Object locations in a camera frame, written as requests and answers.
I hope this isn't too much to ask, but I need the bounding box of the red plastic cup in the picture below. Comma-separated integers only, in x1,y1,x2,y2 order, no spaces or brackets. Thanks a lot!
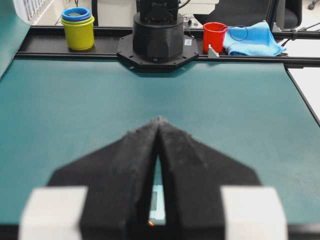
203,22,228,54

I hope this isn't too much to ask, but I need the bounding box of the black office chair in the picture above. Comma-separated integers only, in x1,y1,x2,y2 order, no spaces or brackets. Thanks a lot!
194,0,303,30

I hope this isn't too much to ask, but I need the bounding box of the tape strip on table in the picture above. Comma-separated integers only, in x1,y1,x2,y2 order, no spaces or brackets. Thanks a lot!
149,185,166,225

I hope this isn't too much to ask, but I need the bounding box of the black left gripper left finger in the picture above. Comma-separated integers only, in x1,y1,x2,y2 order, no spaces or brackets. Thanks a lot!
19,116,161,240

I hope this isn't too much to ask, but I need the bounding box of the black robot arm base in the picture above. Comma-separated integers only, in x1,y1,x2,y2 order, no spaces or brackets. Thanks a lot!
117,0,199,69

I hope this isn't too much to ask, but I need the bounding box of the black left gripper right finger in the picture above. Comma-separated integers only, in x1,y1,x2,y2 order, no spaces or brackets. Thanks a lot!
157,116,289,240

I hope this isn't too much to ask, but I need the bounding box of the black aluminium rail frame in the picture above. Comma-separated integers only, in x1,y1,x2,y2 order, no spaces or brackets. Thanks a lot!
15,24,320,126

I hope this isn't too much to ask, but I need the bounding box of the blue cloth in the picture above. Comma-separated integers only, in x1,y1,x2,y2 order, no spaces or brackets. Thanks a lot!
223,21,287,57

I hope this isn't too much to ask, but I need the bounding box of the yellow green cup stack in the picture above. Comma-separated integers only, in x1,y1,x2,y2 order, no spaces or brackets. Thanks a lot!
61,7,95,51

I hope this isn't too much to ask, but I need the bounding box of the silver corner bracket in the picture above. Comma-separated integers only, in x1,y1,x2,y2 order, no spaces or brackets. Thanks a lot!
207,44,220,59

